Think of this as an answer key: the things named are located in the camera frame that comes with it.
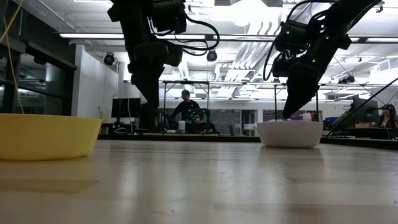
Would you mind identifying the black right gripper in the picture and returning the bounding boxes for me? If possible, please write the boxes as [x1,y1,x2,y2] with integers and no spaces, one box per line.
[272,33,353,119]

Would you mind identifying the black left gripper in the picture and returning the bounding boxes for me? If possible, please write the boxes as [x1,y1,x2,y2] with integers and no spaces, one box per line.
[127,41,168,108]

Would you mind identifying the yellow plastic bowl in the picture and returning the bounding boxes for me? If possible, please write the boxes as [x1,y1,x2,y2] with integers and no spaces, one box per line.
[0,113,103,161]

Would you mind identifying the black computer monitor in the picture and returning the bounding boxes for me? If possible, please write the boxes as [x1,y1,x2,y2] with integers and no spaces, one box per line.
[111,97,142,123]
[353,97,379,124]

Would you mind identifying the white plastic bowl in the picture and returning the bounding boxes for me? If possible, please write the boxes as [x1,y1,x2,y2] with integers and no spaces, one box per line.
[257,120,324,149]

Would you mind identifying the black ceiling device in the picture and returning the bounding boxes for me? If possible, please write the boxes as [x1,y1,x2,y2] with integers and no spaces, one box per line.
[338,75,356,85]

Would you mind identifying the black background frame stand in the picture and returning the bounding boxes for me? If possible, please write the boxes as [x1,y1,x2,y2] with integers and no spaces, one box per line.
[273,83,320,123]
[160,80,211,134]

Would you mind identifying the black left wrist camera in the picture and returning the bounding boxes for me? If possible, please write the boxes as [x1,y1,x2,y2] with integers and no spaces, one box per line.
[164,42,184,67]

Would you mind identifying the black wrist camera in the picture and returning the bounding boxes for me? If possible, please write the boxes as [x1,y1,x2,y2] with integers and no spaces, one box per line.
[274,20,309,53]
[164,42,184,67]

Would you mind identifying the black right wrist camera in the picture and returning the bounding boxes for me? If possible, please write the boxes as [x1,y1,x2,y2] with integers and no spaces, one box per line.
[274,20,309,53]

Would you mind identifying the black aluminium table frame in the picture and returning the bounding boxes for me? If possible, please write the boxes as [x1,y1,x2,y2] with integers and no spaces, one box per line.
[97,133,398,151]

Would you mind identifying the black left camera cable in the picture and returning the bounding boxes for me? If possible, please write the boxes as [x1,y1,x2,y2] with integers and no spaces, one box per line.
[149,14,221,57]

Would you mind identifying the yellow hanging cable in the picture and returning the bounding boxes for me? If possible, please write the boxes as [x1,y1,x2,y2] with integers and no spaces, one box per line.
[0,0,25,114]

